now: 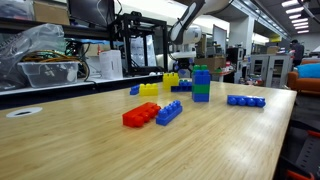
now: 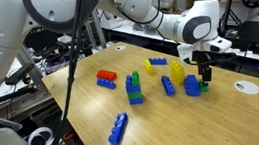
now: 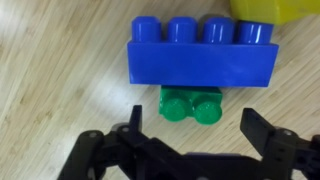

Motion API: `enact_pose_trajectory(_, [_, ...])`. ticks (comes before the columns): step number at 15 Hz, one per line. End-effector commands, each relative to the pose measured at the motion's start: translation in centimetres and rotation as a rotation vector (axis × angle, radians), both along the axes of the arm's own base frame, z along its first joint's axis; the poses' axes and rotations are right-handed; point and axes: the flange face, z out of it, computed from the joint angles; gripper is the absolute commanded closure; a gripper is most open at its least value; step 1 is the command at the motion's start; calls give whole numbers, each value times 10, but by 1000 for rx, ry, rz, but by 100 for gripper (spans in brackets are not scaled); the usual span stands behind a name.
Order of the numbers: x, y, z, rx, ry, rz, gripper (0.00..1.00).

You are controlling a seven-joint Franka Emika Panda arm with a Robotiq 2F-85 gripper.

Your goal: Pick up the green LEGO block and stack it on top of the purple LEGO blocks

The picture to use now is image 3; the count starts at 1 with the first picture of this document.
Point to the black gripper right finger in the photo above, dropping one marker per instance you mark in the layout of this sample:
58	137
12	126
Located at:
256	130

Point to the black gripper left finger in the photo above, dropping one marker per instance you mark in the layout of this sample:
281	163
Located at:
136	120

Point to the small green LEGO block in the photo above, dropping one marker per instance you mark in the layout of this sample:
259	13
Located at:
186	100

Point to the blue four-stud LEGO block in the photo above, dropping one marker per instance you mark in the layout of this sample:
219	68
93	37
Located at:
200	66

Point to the yellow LEGO block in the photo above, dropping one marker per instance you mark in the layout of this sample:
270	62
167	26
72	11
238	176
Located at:
266	10

